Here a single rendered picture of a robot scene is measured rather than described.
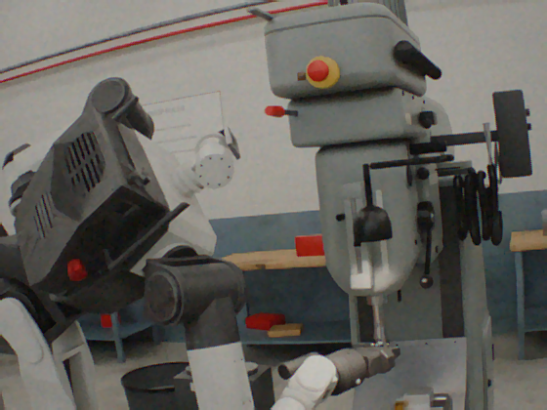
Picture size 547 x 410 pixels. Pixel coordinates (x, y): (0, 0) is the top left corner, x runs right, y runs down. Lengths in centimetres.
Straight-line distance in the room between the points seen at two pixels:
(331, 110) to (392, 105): 12
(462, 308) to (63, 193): 113
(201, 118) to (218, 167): 517
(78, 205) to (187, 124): 534
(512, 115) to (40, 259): 109
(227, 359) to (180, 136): 543
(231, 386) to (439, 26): 491
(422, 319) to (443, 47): 406
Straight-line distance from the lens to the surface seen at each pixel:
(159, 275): 104
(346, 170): 137
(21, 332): 132
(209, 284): 106
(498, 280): 571
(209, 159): 115
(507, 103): 161
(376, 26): 125
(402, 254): 137
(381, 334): 148
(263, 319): 582
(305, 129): 135
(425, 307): 185
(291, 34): 128
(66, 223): 110
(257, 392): 161
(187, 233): 114
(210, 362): 106
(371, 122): 132
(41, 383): 135
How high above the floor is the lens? 159
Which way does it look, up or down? 3 degrees down
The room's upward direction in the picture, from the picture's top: 6 degrees counter-clockwise
